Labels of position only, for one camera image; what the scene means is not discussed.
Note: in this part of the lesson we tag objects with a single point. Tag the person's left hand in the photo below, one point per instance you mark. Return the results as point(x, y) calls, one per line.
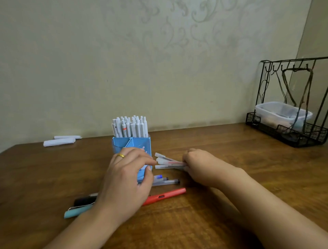
point(123, 187)

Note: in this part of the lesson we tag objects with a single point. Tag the person's right hand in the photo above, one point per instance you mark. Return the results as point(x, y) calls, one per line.
point(210, 166)

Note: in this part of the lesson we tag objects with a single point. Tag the black pen white print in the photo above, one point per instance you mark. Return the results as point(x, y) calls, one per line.
point(84, 200)

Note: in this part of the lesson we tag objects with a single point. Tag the stack of frosted capped pens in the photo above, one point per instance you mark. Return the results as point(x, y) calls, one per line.
point(166, 162)

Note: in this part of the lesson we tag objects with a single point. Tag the red pen silver clip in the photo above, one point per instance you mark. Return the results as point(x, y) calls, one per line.
point(166, 196)

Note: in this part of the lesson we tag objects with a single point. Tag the blue pen holder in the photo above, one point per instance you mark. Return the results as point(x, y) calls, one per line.
point(128, 142)

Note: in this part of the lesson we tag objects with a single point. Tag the grey green pen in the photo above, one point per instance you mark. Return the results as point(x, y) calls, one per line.
point(77, 211)

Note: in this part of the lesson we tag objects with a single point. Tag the bunch of white pens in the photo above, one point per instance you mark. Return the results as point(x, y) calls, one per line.
point(130, 127)

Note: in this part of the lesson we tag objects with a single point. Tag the person's right forearm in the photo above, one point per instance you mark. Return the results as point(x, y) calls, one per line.
point(276, 213)

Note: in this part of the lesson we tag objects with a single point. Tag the brown wooden table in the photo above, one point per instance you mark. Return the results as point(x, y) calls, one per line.
point(51, 174)

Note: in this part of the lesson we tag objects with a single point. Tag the thin rolled white paper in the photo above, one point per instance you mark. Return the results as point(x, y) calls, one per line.
point(66, 137)

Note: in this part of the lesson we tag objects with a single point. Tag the thick rolled white paper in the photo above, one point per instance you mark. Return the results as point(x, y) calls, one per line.
point(59, 142)

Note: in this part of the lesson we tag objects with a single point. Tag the clear plastic container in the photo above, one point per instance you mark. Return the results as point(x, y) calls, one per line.
point(271, 110)

